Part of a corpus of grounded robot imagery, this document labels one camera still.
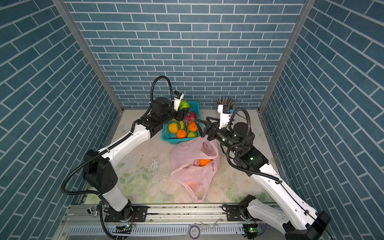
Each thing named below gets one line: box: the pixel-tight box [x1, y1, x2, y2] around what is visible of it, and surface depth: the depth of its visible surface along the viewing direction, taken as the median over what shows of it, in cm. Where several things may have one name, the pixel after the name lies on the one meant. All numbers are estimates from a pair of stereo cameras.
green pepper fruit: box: [187, 131, 198, 138], surface depth 100 cm
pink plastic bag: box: [170, 136, 221, 203], surface depth 79 cm
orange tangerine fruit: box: [176, 129, 187, 139], surface depth 103 cm
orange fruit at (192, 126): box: [188, 121, 198, 132], surface depth 101 cm
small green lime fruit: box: [179, 100, 190, 110], surface depth 79 cm
